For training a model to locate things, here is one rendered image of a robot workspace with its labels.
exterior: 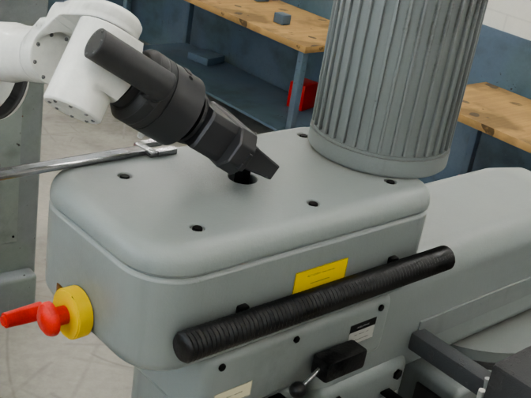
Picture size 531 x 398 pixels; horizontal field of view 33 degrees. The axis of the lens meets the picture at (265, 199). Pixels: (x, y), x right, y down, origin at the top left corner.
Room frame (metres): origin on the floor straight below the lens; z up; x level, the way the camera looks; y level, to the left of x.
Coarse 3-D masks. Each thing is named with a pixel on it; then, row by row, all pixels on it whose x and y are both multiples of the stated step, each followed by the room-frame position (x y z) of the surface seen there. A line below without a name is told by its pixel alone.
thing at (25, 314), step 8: (32, 304) 0.93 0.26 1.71; (8, 312) 0.91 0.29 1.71; (16, 312) 0.91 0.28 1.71; (24, 312) 0.91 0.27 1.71; (32, 312) 0.92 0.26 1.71; (0, 320) 0.90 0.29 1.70; (8, 320) 0.90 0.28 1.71; (16, 320) 0.90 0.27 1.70; (24, 320) 0.91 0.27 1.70; (32, 320) 0.92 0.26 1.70
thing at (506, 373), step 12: (528, 348) 1.00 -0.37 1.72; (504, 360) 0.96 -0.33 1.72; (516, 360) 0.97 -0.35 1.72; (528, 360) 0.97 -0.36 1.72; (492, 372) 0.95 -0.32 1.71; (504, 372) 0.94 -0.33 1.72; (516, 372) 0.94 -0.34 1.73; (528, 372) 0.94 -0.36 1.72; (492, 384) 0.95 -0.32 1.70; (504, 384) 0.94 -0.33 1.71; (516, 384) 0.93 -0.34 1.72; (528, 384) 0.92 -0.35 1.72; (492, 396) 0.94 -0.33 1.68; (504, 396) 0.93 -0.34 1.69; (516, 396) 0.92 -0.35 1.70; (528, 396) 0.91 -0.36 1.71
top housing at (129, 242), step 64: (64, 192) 0.91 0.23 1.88; (128, 192) 0.92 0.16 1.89; (192, 192) 0.95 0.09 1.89; (256, 192) 0.98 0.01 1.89; (320, 192) 1.01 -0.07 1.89; (384, 192) 1.05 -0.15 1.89; (64, 256) 0.89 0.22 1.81; (128, 256) 0.81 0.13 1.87; (192, 256) 0.81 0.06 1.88; (256, 256) 0.87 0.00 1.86; (320, 256) 0.94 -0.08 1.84; (384, 256) 1.03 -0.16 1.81; (128, 320) 0.80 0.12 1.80; (192, 320) 0.81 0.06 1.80
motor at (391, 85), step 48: (336, 0) 1.18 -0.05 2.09; (384, 0) 1.10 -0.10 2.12; (432, 0) 1.10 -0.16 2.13; (480, 0) 1.14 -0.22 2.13; (336, 48) 1.15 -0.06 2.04; (384, 48) 1.10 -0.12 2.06; (432, 48) 1.10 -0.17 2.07; (336, 96) 1.14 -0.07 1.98; (384, 96) 1.10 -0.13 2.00; (432, 96) 1.11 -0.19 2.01; (336, 144) 1.12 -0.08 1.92; (384, 144) 1.10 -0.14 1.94; (432, 144) 1.12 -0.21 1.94
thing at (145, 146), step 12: (144, 144) 1.05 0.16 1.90; (156, 144) 1.07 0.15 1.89; (72, 156) 0.98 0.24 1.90; (84, 156) 0.98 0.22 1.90; (96, 156) 0.99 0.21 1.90; (108, 156) 1.00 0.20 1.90; (120, 156) 1.01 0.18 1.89; (132, 156) 1.02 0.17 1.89; (0, 168) 0.91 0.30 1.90; (12, 168) 0.92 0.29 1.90; (24, 168) 0.92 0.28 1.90; (36, 168) 0.93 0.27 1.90; (48, 168) 0.94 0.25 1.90; (60, 168) 0.95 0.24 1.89; (0, 180) 0.89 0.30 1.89
